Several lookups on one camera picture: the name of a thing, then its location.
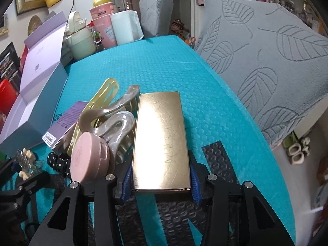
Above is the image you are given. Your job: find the white paper towel roll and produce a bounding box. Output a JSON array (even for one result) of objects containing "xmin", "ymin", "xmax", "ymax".
[{"xmin": 110, "ymin": 10, "xmax": 144, "ymax": 46}]

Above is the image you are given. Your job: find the teal bubble mailer mat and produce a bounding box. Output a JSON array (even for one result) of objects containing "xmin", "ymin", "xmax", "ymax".
[{"xmin": 28, "ymin": 36, "xmax": 295, "ymax": 245}]

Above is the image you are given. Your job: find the wall intercom panel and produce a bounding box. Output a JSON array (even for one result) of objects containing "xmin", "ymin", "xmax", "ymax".
[{"xmin": 0, "ymin": 13, "xmax": 9, "ymax": 37}]

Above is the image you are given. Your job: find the purple small carton box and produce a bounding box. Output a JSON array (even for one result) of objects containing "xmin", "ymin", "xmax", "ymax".
[{"xmin": 42, "ymin": 101, "xmax": 88, "ymax": 155}]

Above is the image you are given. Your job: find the white refrigerator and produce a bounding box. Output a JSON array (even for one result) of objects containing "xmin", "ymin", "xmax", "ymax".
[{"xmin": 48, "ymin": 0, "xmax": 94, "ymax": 24}]

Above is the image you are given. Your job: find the gold rectangular box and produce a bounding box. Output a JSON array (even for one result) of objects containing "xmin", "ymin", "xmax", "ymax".
[{"xmin": 132, "ymin": 92, "xmax": 191, "ymax": 193}]

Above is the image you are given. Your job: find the black snack pouch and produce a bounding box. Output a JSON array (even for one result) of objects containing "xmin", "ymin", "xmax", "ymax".
[{"xmin": 0, "ymin": 42, "xmax": 22, "ymax": 92}]

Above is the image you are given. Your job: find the pile of slippers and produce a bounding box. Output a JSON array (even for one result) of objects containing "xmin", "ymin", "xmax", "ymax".
[{"xmin": 282, "ymin": 132, "xmax": 311, "ymax": 165}]

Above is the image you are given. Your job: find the open lavender gift box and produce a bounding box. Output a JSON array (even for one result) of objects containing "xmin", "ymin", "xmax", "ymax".
[{"xmin": 1, "ymin": 12, "xmax": 68, "ymax": 157}]

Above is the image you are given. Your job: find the grey leaf chair cover far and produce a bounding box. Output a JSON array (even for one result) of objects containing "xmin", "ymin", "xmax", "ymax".
[{"xmin": 139, "ymin": 0, "xmax": 173, "ymax": 39}]

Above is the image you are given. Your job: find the pink round compact case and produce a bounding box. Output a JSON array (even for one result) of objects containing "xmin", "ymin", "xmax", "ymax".
[{"xmin": 70, "ymin": 132, "xmax": 110, "ymax": 184}]

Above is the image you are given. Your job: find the pale green kettle jug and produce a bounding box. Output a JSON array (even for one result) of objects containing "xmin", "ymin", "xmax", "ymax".
[{"xmin": 65, "ymin": 11, "xmax": 96, "ymax": 61}]

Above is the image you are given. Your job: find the black polka dot scrunchie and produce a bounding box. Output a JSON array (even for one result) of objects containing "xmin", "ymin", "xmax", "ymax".
[{"xmin": 47, "ymin": 152, "xmax": 71, "ymax": 179}]

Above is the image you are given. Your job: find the grey leaf chair cover near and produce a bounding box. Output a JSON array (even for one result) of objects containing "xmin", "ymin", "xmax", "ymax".
[{"xmin": 196, "ymin": 0, "xmax": 327, "ymax": 146}]

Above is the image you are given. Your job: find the yellow pear fruit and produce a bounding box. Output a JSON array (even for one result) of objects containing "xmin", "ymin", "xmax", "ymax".
[{"xmin": 93, "ymin": 0, "xmax": 111, "ymax": 7}]

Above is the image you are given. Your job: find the grey leaf chair cover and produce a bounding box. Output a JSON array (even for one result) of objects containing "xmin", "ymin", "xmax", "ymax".
[
  {"xmin": 196, "ymin": 0, "xmax": 327, "ymax": 146},
  {"xmin": 139, "ymin": 0, "xmax": 173, "ymax": 39}
]

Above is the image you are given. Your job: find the yellow-green hair clip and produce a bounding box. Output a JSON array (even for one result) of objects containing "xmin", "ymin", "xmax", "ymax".
[{"xmin": 67, "ymin": 78, "xmax": 119, "ymax": 156}]

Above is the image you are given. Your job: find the red canister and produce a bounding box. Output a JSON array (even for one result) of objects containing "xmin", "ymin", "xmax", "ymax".
[{"xmin": 0, "ymin": 79, "xmax": 18, "ymax": 116}]

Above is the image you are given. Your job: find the clear cream claw clip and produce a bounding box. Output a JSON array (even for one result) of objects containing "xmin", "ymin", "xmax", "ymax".
[{"xmin": 16, "ymin": 148, "xmax": 44, "ymax": 181}]

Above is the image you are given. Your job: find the beige translucent claw clip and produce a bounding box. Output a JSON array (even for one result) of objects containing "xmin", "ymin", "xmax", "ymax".
[{"xmin": 78, "ymin": 84, "xmax": 140, "ymax": 164}]

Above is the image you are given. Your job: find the pink paper cup stack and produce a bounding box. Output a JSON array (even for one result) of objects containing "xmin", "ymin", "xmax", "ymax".
[{"xmin": 90, "ymin": 2, "xmax": 117, "ymax": 49}]

